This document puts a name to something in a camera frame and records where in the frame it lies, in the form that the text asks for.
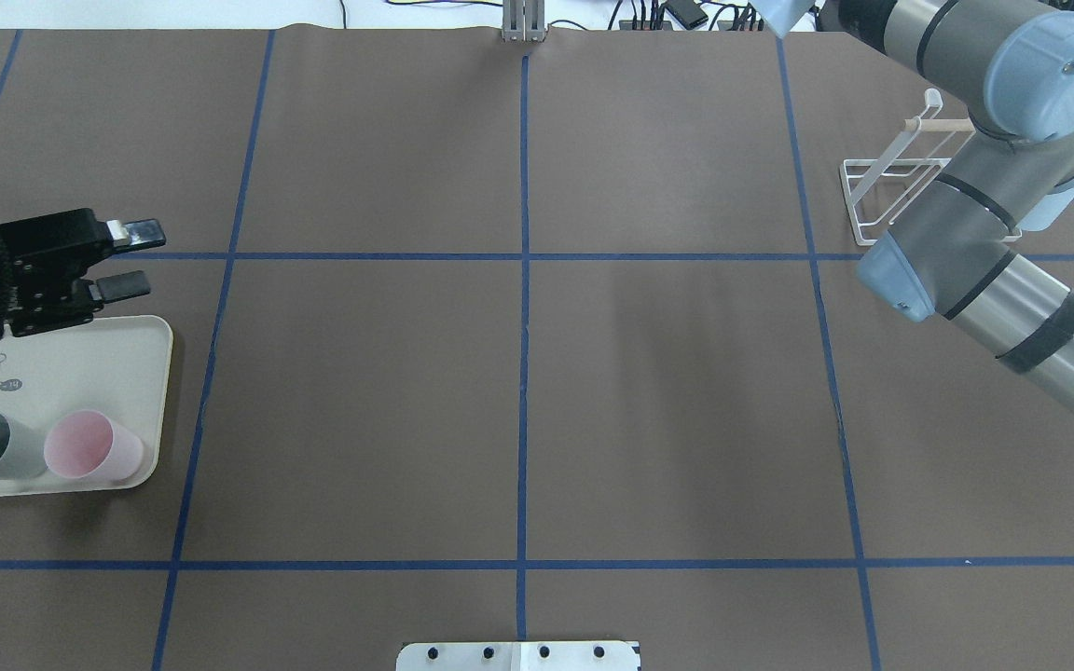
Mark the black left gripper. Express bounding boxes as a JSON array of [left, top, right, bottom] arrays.
[[0, 208, 166, 340]]

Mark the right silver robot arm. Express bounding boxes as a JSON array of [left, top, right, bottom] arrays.
[[821, 1, 1074, 415]]

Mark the pink plastic cup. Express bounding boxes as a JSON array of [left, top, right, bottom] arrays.
[[42, 409, 144, 483]]

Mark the pale green plastic tray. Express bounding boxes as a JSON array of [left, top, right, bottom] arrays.
[[0, 315, 174, 497]]

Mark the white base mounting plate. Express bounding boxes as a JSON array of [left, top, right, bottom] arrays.
[[395, 640, 642, 670]]

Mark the aluminium frame post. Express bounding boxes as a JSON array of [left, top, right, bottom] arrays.
[[500, 0, 548, 43]]

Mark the white wire cup rack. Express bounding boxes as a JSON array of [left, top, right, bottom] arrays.
[[839, 88, 975, 248]]

